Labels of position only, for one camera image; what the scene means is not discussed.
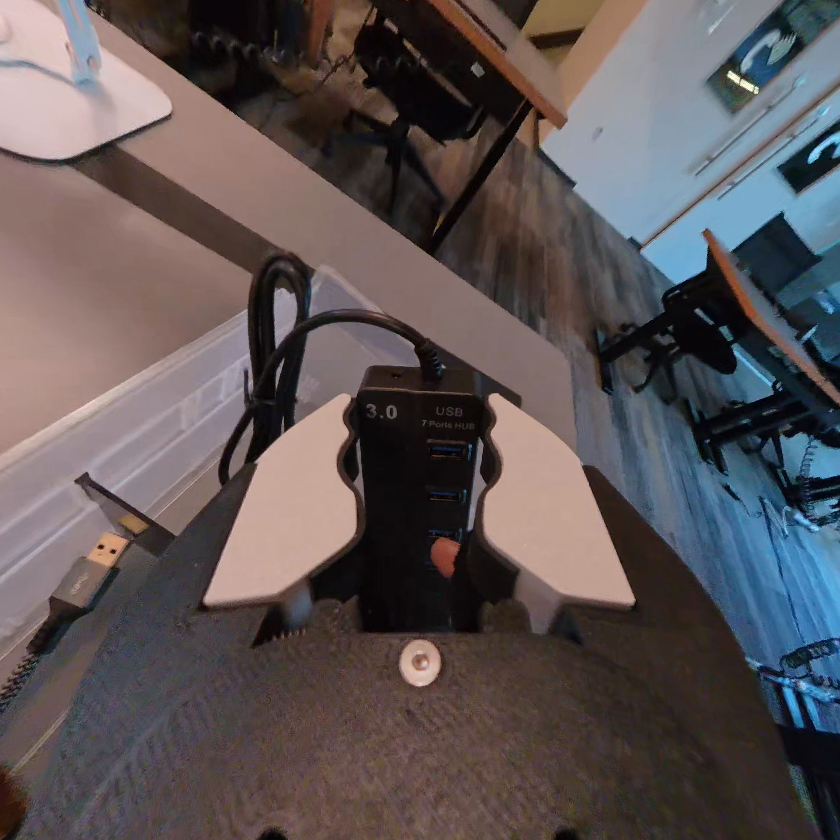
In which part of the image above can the black office chair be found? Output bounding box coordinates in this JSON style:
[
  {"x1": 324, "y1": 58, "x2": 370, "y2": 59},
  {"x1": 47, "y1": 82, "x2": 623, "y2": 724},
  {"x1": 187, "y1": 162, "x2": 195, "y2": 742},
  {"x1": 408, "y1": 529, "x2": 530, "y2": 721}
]
[{"x1": 351, "y1": 20, "x2": 490, "y2": 204}]

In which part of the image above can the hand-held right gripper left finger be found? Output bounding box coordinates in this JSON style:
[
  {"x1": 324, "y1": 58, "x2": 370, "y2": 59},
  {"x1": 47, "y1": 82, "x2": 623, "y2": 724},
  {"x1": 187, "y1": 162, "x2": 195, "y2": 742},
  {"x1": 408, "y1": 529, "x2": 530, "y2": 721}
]
[{"x1": 202, "y1": 394, "x2": 367, "y2": 626}]

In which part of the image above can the phone icon door window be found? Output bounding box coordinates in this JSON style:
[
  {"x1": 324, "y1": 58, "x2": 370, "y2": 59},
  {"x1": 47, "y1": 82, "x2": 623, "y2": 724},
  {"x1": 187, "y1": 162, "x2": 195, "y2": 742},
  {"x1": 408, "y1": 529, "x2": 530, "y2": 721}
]
[
  {"x1": 707, "y1": 0, "x2": 834, "y2": 114},
  {"x1": 777, "y1": 128, "x2": 840, "y2": 194}
]

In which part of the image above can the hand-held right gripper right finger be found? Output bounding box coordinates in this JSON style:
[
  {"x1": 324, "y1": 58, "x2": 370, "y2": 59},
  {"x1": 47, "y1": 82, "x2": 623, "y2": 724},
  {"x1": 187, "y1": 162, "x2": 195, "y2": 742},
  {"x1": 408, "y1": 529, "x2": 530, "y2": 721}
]
[{"x1": 472, "y1": 394, "x2": 636, "y2": 636}]

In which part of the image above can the black hub cable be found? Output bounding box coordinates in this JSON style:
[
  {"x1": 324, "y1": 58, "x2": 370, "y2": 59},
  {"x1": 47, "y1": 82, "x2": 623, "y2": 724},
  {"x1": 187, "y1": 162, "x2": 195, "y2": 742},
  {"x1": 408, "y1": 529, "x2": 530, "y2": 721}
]
[{"x1": 220, "y1": 252, "x2": 448, "y2": 485}]

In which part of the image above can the grey braided usb cable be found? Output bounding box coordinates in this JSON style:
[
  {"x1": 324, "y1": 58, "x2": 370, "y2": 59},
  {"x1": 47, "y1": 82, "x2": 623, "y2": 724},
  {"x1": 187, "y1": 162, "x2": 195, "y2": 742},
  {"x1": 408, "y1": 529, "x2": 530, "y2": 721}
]
[{"x1": 0, "y1": 532, "x2": 131, "y2": 719}]

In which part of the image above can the row of wooden office desks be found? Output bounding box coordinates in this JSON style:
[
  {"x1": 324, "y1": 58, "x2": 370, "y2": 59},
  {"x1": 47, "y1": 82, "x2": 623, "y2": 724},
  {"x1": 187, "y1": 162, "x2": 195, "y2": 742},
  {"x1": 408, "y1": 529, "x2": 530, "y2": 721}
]
[{"x1": 367, "y1": 0, "x2": 840, "y2": 480}]

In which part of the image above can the clear plastic bin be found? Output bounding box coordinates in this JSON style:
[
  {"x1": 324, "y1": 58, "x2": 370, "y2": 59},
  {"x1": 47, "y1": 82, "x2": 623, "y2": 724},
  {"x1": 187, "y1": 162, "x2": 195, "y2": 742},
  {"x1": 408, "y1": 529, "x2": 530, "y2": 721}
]
[{"x1": 0, "y1": 266, "x2": 388, "y2": 664}]

